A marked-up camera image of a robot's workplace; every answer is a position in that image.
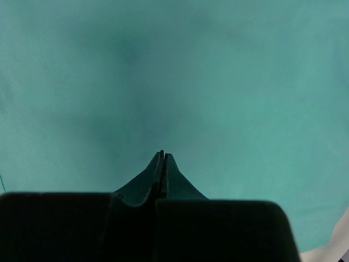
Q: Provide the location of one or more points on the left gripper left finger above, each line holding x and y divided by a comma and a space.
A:
117, 226

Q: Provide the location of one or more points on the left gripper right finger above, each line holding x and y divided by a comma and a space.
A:
191, 227

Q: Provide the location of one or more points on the teal t-shirt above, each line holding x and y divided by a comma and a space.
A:
250, 97

